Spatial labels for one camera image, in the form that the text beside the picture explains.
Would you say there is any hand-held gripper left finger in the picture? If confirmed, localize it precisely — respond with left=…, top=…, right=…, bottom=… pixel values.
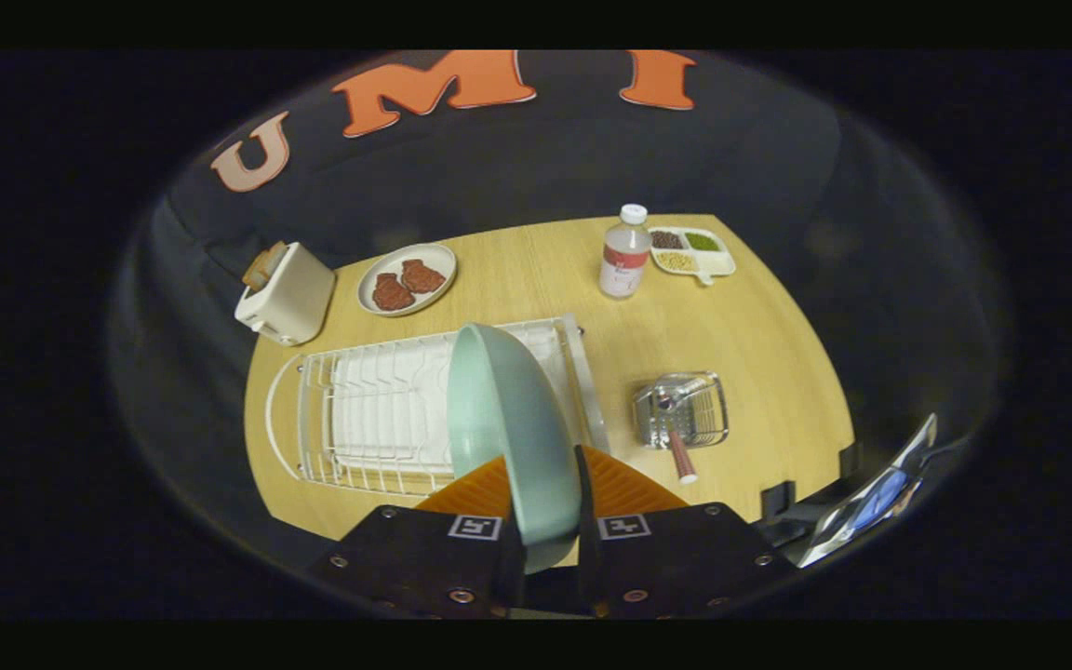
left=308, top=454, right=528, bottom=620

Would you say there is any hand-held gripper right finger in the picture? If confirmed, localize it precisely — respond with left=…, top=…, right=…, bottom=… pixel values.
left=575, top=445, right=793, bottom=620

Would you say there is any pale green plate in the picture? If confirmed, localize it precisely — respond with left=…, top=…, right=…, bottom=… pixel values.
left=446, top=322, right=583, bottom=575

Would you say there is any pink handled spoon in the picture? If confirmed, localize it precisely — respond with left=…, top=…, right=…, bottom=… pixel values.
left=653, top=393, right=699, bottom=486

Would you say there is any white wire dish rack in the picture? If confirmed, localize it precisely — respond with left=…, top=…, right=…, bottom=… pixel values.
left=265, top=315, right=611, bottom=499

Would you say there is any metal wire basket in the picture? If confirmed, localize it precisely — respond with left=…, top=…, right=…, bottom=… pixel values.
left=633, top=371, right=730, bottom=451

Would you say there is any beige plate with patties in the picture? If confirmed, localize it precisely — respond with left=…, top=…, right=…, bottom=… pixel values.
left=357, top=243, right=458, bottom=318

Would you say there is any clear bottle with red label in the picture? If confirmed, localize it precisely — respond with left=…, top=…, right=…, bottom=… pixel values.
left=598, top=204, right=652, bottom=301

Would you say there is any brown meat patty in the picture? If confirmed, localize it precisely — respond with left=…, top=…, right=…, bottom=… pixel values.
left=401, top=259, right=448, bottom=296
left=371, top=272, right=416, bottom=313

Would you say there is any white divided bean tray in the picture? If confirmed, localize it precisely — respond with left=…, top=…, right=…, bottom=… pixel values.
left=649, top=226, right=738, bottom=286

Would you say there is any glossy blue white card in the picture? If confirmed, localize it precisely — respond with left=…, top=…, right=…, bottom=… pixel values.
left=797, top=414, right=939, bottom=569

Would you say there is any white toaster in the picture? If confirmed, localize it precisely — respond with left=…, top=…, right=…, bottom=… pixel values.
left=234, top=242, right=337, bottom=347

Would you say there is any brown toast slice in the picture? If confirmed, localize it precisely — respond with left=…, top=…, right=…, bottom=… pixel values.
left=242, top=241, right=288, bottom=290

